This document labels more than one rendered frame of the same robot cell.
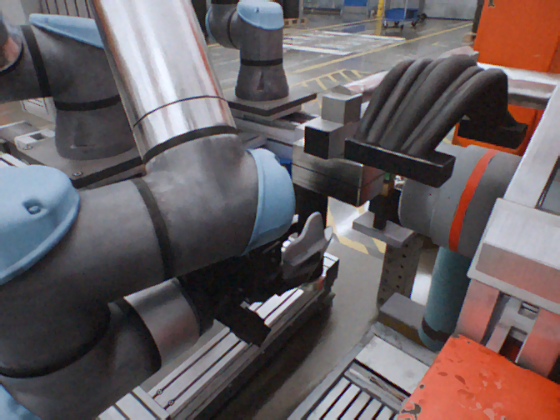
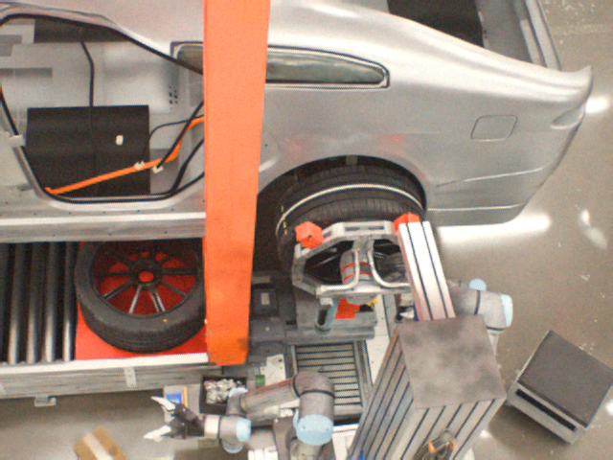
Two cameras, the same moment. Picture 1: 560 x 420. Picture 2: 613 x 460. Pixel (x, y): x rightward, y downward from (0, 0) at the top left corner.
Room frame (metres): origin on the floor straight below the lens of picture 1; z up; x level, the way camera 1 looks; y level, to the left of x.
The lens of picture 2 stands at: (2.21, 0.66, 4.13)
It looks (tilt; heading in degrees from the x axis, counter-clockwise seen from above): 58 degrees down; 212
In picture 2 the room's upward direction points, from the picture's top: 11 degrees clockwise
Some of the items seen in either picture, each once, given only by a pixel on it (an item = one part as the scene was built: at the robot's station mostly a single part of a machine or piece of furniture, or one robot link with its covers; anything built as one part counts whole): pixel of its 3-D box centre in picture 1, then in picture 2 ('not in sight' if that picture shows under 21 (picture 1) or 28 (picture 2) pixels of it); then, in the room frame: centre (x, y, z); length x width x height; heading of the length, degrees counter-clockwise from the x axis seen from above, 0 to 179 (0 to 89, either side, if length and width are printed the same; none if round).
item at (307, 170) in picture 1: (337, 166); (404, 292); (0.39, -0.06, 0.93); 0.09 x 0.05 x 0.05; 48
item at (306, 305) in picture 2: not in sight; (336, 288); (0.27, -0.46, 0.32); 0.40 x 0.30 x 0.28; 138
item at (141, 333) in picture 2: not in sight; (147, 281); (0.92, -1.10, 0.39); 0.66 x 0.66 x 0.24
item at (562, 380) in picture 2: not in sight; (558, 388); (-0.16, 0.67, 0.17); 0.43 x 0.36 x 0.34; 96
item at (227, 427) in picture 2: not in sight; (234, 428); (1.39, -0.08, 1.21); 0.11 x 0.08 x 0.09; 127
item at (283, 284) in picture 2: not in sight; (321, 307); (0.32, -0.49, 0.13); 0.50 x 0.36 x 0.10; 138
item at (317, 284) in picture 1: (311, 232); (401, 310); (0.41, -0.04, 0.83); 0.04 x 0.04 x 0.16
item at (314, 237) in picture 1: (312, 234); not in sight; (0.37, -0.04, 0.85); 0.09 x 0.03 x 0.06; 130
